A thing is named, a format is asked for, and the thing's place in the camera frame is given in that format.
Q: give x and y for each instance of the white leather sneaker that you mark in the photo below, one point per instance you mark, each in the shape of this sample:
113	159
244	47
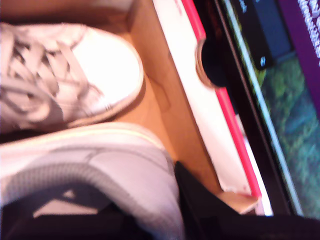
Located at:
112	155
105	65

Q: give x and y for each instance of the red Nike shoebox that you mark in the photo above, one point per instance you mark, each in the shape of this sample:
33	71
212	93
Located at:
160	75

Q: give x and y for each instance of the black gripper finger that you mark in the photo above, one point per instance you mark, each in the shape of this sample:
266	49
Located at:
200	212
75	228

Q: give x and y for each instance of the large wide computer monitor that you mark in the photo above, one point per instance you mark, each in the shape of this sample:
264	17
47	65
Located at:
287	100

